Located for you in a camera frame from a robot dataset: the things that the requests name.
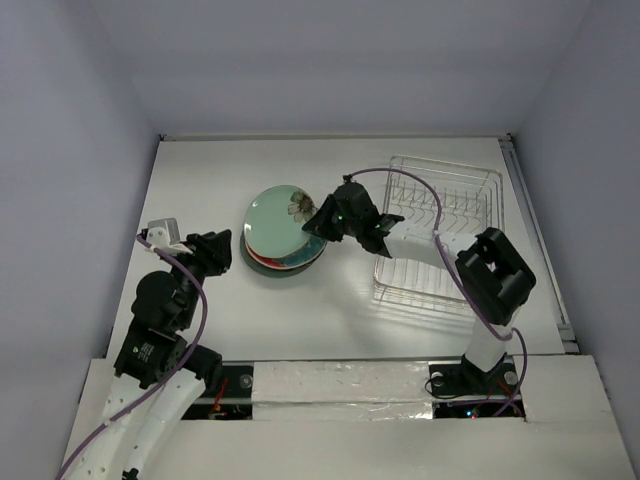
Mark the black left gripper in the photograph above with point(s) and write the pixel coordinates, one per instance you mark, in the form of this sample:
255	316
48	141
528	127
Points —
213	248

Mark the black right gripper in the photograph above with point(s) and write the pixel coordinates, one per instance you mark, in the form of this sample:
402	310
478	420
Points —
335	214

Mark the red and teal plate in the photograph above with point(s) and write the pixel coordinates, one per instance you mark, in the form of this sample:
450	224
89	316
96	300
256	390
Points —
305	255

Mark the mint flower plate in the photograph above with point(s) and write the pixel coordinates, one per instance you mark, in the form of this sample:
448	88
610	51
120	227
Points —
273	224

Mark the teal green plate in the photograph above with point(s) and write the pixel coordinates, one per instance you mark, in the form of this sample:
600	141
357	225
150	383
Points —
267	271

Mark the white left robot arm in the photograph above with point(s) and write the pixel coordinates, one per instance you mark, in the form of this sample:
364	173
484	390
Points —
157	373

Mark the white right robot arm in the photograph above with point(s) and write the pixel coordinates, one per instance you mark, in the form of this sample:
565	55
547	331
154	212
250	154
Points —
490	274

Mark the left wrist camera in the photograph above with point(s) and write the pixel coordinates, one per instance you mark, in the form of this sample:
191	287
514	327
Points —
163	234

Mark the metal wire dish rack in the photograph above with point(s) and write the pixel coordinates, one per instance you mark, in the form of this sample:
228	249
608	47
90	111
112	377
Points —
472	200

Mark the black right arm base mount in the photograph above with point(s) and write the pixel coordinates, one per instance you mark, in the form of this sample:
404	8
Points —
450	380

